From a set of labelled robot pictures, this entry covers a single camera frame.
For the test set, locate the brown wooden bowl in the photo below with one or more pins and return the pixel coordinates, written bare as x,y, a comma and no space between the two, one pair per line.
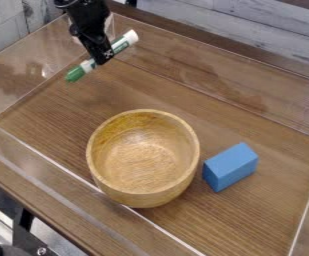
142,155

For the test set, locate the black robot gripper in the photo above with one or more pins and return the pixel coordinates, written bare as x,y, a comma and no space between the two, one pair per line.
87,15

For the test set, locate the black table leg bracket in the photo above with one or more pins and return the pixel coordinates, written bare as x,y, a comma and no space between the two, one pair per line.
23,239

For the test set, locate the green Expo marker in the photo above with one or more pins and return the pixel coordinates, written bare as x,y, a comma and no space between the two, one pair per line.
118,45

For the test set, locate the blue foam block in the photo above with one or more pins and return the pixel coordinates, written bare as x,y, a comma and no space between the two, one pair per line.
229,166

